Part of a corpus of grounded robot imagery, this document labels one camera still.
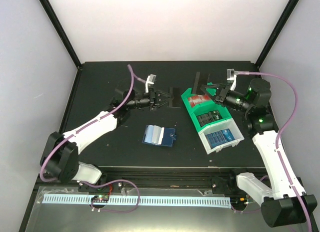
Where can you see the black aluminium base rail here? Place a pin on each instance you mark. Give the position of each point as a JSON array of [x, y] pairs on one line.
[[219, 180]]

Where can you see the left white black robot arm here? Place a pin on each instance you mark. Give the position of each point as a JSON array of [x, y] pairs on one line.
[[60, 159]]

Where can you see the small circuit board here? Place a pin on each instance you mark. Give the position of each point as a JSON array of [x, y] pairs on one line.
[[100, 198], [237, 200]]

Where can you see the blue card holder wallet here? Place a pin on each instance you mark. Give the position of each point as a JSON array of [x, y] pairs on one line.
[[159, 136]]

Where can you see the left black frame post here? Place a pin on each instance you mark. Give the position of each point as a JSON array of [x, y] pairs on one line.
[[60, 31]]

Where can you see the right small circuit board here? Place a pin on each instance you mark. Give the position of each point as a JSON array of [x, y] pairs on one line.
[[237, 200]]

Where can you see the green bin with red cards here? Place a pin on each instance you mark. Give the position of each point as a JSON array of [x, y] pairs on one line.
[[197, 109]]

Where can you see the white slotted cable duct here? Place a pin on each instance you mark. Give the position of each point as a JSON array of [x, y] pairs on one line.
[[189, 201]]

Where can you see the left small circuit board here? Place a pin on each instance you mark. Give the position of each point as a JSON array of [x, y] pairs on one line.
[[100, 198]]

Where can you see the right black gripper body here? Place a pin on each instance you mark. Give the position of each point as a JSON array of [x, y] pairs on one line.
[[223, 93]]

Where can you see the green bin with black cards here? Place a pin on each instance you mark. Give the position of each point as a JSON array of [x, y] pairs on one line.
[[224, 113]]

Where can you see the white bin with blue cards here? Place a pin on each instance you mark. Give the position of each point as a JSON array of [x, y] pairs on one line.
[[227, 124]]

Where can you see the right black frame post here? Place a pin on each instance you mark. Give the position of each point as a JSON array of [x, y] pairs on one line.
[[284, 17]]

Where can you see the black vip card stack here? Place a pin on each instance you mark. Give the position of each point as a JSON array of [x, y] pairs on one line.
[[209, 117]]

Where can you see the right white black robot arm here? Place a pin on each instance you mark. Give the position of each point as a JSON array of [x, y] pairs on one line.
[[285, 201]]

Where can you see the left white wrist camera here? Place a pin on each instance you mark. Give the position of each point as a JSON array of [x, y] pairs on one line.
[[149, 84]]

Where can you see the black frame post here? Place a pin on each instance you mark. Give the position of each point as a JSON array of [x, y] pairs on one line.
[[284, 17], [60, 31]]

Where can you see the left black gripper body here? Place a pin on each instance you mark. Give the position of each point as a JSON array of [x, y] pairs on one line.
[[153, 100]]

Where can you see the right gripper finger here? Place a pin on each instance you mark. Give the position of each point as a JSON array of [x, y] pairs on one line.
[[212, 86], [206, 92]]

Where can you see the blue vip card stack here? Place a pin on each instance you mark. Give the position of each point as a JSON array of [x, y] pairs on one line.
[[220, 137]]

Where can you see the red white card stack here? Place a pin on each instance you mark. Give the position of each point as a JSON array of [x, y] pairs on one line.
[[197, 99]]

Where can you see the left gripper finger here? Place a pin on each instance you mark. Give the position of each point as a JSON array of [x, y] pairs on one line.
[[164, 94], [166, 104]]

